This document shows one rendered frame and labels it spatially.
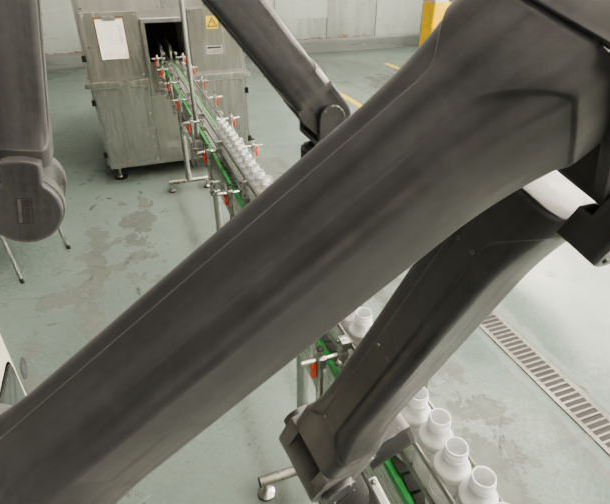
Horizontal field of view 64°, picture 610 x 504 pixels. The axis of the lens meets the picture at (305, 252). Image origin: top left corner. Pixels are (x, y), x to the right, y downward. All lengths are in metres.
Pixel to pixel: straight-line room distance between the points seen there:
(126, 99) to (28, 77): 4.04
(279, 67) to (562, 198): 0.42
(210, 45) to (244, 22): 4.02
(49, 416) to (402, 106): 0.18
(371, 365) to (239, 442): 1.95
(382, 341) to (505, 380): 2.37
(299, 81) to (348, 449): 0.42
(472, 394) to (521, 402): 0.22
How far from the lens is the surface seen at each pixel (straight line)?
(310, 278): 0.17
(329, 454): 0.45
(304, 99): 0.64
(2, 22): 0.60
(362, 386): 0.38
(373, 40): 11.36
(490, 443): 2.42
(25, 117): 0.61
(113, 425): 0.20
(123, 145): 4.75
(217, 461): 2.26
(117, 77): 4.60
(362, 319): 1.06
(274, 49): 0.62
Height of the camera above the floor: 1.83
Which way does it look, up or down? 32 degrees down
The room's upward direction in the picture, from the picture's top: straight up
